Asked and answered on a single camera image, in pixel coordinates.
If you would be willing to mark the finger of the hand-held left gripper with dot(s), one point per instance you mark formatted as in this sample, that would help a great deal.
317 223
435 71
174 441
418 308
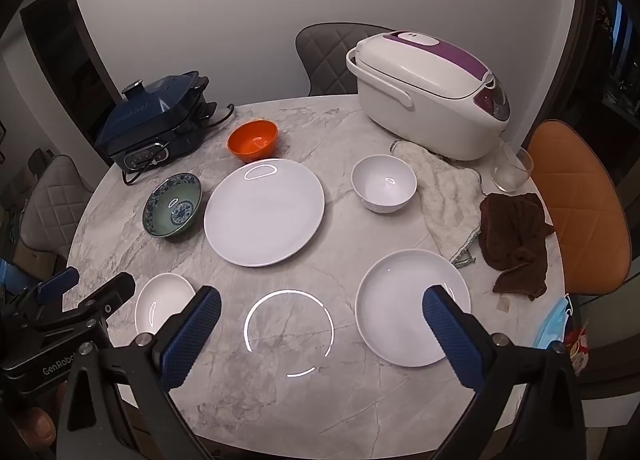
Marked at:
60 282
107 292

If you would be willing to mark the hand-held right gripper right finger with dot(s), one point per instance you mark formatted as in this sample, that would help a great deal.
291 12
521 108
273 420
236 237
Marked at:
450 335

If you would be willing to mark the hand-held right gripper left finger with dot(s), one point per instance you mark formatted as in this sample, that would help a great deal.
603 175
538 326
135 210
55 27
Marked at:
192 335

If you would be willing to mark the white bowl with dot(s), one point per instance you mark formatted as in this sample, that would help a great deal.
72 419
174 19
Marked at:
384 185

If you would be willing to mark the person's left hand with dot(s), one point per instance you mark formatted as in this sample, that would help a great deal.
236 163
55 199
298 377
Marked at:
30 427

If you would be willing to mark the small white dish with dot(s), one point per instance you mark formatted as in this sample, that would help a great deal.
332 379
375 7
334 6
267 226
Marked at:
160 300

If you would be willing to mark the deep white plate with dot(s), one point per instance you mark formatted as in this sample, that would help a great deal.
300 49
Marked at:
400 305

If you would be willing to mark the small paper scrap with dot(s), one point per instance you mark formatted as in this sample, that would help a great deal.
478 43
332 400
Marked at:
503 304

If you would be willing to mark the beige quilted chair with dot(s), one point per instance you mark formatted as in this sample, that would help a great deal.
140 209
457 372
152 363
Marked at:
50 205

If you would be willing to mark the blue face mask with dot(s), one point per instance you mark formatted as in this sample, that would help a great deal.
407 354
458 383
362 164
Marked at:
555 322

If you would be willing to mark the blue patterned bowl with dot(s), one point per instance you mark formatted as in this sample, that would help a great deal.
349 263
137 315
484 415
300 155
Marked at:
172 205

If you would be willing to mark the brown towel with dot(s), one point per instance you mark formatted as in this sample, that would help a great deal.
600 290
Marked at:
515 240

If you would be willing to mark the red snack packet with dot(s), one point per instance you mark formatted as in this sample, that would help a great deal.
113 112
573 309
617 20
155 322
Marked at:
577 347

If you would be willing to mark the white towel with green trim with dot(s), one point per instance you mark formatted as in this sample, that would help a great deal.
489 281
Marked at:
445 195

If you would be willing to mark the large flat white plate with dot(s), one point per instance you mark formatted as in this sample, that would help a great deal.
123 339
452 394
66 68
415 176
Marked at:
265 215

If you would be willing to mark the dark blue electric cooker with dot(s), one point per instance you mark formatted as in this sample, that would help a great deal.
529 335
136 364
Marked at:
150 124

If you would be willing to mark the clear drinking glass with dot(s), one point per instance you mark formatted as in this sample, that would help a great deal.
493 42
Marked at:
512 169

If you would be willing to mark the orange leather chair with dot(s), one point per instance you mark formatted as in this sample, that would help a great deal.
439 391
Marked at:
580 205

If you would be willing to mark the orange bowl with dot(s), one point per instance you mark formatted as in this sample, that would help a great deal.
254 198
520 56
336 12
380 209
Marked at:
252 139

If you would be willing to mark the dark cabinet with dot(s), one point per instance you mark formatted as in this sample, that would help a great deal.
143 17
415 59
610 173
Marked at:
65 64

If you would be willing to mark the white and purple rice cooker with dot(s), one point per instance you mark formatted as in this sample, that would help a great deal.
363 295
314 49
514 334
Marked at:
425 104

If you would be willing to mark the grey quilted chair back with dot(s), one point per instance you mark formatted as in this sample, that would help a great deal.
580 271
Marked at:
325 59

